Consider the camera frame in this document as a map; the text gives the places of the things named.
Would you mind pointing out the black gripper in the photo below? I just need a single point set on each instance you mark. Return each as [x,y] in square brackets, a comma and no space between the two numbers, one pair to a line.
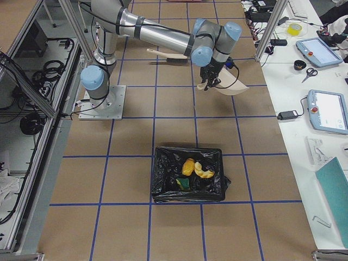
[214,67]

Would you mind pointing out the white plastic dustpan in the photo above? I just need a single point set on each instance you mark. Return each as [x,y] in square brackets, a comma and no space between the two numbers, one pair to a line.
[229,84]

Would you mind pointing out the white hand brush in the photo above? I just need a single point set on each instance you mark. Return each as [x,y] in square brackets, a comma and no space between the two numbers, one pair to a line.
[170,57]

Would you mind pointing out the pale curved bread piece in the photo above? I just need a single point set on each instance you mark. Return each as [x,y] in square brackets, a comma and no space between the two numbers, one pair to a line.
[203,174]

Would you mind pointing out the yellow green sponge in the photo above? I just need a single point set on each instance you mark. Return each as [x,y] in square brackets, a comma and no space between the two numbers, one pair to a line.
[183,184]

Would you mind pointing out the yellow potato-shaped lump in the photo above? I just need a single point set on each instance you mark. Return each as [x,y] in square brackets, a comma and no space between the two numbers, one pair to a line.
[188,167]

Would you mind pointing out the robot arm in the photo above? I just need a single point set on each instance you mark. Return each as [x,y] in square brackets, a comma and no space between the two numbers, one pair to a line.
[208,46]

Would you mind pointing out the right black bag-lined bin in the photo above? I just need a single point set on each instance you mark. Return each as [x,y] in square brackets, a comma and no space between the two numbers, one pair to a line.
[168,163]

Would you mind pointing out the black power brick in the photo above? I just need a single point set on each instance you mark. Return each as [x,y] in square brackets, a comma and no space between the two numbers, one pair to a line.
[287,115]

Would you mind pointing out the yellow tape roll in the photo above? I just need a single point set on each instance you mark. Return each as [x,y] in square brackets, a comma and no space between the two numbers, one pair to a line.
[294,29]

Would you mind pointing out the black scissors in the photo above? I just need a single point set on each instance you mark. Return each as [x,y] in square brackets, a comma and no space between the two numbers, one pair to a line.
[310,72]

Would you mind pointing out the blue teach pendant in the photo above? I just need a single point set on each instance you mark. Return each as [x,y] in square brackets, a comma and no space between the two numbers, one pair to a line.
[318,53]
[327,111]

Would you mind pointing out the clear plastic package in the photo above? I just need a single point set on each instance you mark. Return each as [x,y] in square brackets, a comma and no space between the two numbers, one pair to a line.
[315,152]

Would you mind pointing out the teal notebook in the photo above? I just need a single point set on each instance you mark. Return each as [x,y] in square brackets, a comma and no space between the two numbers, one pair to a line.
[334,185]

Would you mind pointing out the metal hex key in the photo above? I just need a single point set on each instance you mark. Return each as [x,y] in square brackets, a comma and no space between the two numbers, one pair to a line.
[321,221]

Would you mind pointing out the white crumpled cloth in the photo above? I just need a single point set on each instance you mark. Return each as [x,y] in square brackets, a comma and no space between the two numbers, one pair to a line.
[9,185]

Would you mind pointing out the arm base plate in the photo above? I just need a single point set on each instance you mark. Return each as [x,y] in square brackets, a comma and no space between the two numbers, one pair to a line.
[111,108]

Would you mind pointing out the aluminium frame post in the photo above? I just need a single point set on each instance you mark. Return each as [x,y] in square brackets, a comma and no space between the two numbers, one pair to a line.
[270,27]

